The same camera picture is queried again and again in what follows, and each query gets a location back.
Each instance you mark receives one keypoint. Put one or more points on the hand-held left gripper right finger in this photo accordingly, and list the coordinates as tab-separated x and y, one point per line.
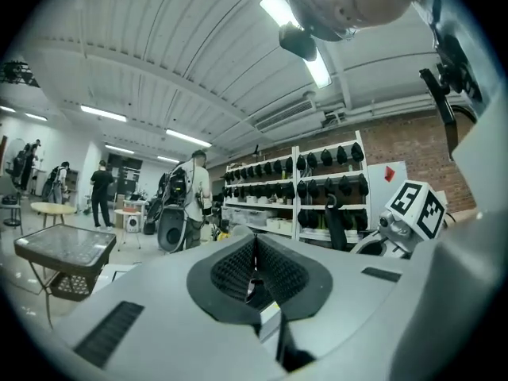
349	292

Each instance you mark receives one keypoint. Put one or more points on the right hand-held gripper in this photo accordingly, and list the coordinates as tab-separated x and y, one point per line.
409	198

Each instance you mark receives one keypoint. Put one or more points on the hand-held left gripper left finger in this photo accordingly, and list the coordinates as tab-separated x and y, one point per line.
158	292

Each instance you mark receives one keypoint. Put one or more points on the black office chair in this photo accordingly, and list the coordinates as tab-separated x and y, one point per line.
335	224

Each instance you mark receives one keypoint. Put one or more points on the white table with black lines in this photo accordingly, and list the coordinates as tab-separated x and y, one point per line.
129	270

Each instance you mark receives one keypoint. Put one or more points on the pale grey cabinet red sticker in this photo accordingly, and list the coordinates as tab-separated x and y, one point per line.
381	197

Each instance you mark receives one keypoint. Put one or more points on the rounded bin with black disc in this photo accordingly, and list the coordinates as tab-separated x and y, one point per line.
172	232

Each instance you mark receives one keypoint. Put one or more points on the small white round-door appliance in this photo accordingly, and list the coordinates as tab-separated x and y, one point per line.
133	224

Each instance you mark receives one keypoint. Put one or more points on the yellow bottle with black cap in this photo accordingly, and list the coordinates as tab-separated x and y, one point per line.
223	235

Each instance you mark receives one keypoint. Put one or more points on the small round pale table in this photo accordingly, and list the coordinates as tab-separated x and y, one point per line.
123	212

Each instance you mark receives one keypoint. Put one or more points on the rows of black headgear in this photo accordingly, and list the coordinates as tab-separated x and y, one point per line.
341	155

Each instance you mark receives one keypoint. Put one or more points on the white metal shelving unit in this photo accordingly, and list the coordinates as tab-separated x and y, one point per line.
295	165

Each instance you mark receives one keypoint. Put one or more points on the round wooden table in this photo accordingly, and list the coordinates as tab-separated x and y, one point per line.
51	208

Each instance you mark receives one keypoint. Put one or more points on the person's pale grey shirt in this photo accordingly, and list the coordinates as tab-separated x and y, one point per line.
480	173

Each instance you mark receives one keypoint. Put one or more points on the ceiling air conditioner unit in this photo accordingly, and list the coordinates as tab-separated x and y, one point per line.
285	113

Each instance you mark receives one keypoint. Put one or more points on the ceiling strip light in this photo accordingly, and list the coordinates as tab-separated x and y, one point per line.
188	138
274	6
103	113

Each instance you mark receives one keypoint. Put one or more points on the black stool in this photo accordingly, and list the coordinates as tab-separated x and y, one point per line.
12	202

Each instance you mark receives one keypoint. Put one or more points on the person's head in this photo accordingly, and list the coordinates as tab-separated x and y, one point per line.
365	2

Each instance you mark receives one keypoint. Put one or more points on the black ceiling truss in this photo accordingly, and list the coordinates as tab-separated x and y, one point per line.
16	74

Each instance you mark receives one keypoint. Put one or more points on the black head-mounted camera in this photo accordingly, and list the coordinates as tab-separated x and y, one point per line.
295	40

